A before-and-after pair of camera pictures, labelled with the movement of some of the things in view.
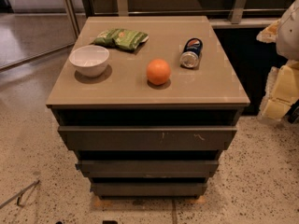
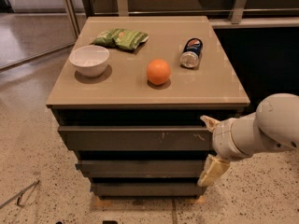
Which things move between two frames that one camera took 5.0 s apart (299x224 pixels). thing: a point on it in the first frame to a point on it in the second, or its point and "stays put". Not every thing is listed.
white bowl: [90, 61] stays put
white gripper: [289, 35] to [222, 138]
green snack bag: [121, 38] stays put
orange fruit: [158, 72] stays put
